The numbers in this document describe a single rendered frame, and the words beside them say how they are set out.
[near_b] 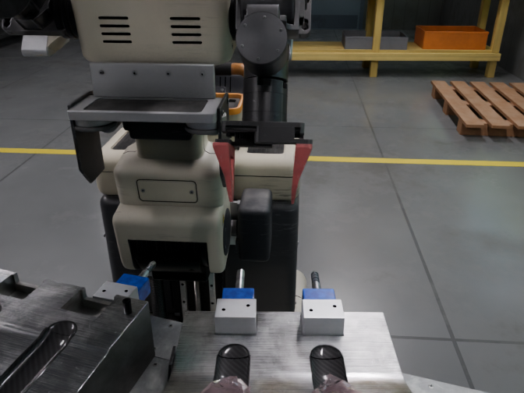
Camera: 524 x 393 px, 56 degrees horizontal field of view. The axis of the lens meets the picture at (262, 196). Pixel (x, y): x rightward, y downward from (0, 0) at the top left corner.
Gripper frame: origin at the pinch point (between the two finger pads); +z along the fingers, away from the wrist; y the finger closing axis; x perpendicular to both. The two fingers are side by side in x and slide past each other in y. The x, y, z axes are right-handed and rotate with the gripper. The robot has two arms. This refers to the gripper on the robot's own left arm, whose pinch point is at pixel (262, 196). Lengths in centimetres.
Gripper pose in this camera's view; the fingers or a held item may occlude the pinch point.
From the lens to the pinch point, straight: 63.5
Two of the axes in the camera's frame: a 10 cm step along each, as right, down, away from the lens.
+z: -0.3, 10.0, 0.0
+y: 10.0, 0.3, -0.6
